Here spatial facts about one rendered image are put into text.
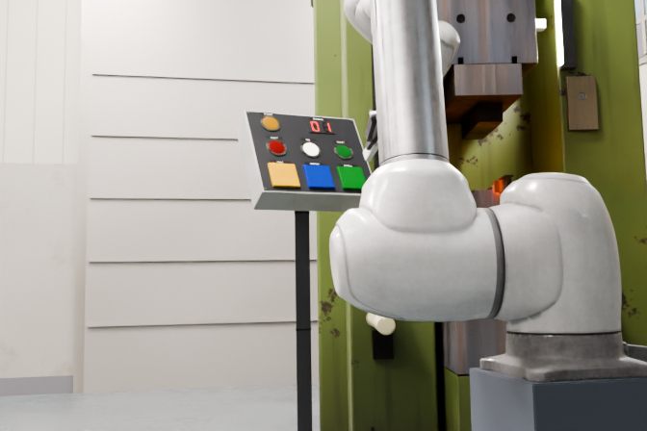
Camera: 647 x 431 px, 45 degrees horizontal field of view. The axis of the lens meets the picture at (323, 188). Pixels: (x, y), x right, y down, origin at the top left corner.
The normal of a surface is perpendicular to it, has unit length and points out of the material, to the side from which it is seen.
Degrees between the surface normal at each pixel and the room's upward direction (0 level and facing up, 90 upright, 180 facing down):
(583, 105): 90
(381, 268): 100
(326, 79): 90
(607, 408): 90
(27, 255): 90
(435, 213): 76
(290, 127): 60
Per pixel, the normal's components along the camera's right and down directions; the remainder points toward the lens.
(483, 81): 0.00, -0.12
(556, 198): -0.11, -0.53
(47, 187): 0.22, -0.12
